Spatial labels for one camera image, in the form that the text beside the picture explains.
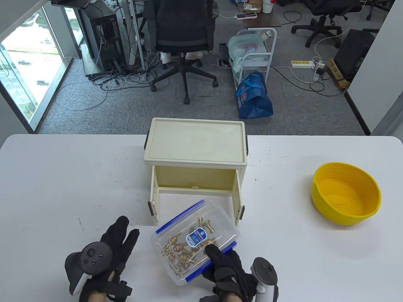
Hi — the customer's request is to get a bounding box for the person's right hand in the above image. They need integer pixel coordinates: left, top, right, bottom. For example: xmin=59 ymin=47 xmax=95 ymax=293
xmin=201 ymin=244 xmax=258 ymax=302

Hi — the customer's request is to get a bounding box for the person's left hand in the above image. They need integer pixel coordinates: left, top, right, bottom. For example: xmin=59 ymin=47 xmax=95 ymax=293
xmin=79 ymin=215 xmax=140 ymax=302

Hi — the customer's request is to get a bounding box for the clear plastic box lid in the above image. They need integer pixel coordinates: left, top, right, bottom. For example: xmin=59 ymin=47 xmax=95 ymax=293
xmin=151 ymin=199 xmax=241 ymax=282

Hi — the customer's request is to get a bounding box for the pile of gold chess pieces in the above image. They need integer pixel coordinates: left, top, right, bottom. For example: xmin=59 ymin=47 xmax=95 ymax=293
xmin=161 ymin=217 xmax=219 ymax=279

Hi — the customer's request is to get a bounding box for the clear plastic box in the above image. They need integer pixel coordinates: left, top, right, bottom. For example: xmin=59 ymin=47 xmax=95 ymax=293
xmin=150 ymin=199 xmax=241 ymax=286

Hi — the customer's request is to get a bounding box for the cream plastic cabinet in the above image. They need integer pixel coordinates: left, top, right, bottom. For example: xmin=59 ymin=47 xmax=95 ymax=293
xmin=143 ymin=118 xmax=250 ymax=227

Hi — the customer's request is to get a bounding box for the yellow ribbed bowl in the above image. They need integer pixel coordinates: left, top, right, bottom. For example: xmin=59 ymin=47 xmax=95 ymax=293
xmin=311 ymin=162 xmax=382 ymax=226

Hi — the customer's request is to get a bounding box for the black floor box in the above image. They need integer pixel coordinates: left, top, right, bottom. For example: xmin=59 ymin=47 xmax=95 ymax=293
xmin=218 ymin=43 xmax=230 ymax=67

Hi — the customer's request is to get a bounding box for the cardboard box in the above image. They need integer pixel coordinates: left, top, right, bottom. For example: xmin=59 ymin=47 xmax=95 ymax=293
xmin=327 ymin=58 xmax=351 ymax=90

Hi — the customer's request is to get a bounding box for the grey handheld controller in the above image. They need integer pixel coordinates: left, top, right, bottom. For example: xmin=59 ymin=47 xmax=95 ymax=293
xmin=65 ymin=242 xmax=114 ymax=295
xmin=250 ymin=257 xmax=279 ymax=302

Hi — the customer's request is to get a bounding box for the blue shopping bag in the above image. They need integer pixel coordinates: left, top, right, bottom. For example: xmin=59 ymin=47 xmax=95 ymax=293
xmin=236 ymin=72 xmax=274 ymax=119

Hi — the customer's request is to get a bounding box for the white desk leg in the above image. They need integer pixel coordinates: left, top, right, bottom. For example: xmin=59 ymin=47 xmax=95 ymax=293
xmin=126 ymin=0 xmax=139 ymax=65

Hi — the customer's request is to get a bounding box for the black computer tower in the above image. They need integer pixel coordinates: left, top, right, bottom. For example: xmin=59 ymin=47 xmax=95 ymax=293
xmin=77 ymin=3 xmax=126 ymax=77

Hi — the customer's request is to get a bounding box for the glass window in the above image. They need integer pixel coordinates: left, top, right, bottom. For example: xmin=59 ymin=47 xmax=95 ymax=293
xmin=0 ymin=6 xmax=84 ymax=123

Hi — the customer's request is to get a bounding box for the white rolling cart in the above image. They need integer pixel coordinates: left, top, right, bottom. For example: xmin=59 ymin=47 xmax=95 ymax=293
xmin=233 ymin=28 xmax=277 ymax=92

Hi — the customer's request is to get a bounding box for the white plastic bag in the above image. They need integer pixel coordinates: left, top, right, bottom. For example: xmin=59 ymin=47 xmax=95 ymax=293
xmin=228 ymin=34 xmax=263 ymax=82

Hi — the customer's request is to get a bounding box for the black mesh office chair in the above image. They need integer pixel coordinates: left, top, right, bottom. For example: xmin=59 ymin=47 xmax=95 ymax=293
xmin=139 ymin=0 xmax=219 ymax=105

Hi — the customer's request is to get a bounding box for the black equipment case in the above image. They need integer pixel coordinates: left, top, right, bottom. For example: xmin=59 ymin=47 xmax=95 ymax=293
xmin=334 ymin=29 xmax=377 ymax=83

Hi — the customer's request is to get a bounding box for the brown side table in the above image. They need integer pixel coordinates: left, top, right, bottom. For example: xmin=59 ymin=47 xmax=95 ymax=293
xmin=237 ymin=0 xmax=281 ymax=29

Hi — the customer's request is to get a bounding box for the snack packet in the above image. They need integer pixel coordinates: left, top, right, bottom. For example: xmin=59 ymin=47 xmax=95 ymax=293
xmin=242 ymin=0 xmax=263 ymax=13

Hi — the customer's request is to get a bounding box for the tangle of floor cables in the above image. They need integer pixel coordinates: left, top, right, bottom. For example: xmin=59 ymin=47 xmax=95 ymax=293
xmin=54 ymin=47 xmax=164 ymax=110

